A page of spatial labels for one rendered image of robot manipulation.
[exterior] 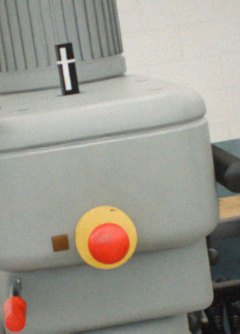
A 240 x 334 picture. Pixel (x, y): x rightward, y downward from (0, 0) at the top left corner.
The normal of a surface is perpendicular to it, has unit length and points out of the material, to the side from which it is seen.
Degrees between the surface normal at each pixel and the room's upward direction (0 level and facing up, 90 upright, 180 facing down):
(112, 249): 94
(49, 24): 90
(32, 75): 90
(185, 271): 90
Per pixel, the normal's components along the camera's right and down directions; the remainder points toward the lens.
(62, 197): 0.11, 0.14
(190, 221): 0.40, 0.08
